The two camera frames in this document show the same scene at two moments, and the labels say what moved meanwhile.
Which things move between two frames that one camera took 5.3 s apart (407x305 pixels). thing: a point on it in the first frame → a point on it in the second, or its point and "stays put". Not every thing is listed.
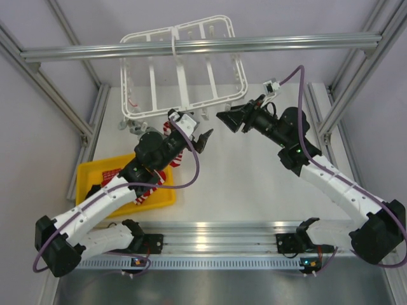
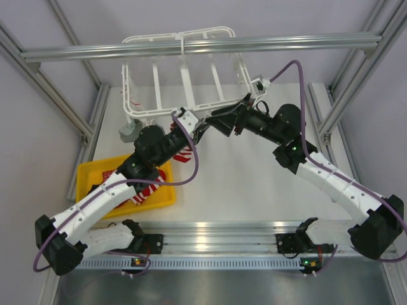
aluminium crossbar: [368, 42] stays put
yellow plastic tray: [89, 175] stays put
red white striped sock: [167, 129] → [186, 154]
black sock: [95, 187] stays put
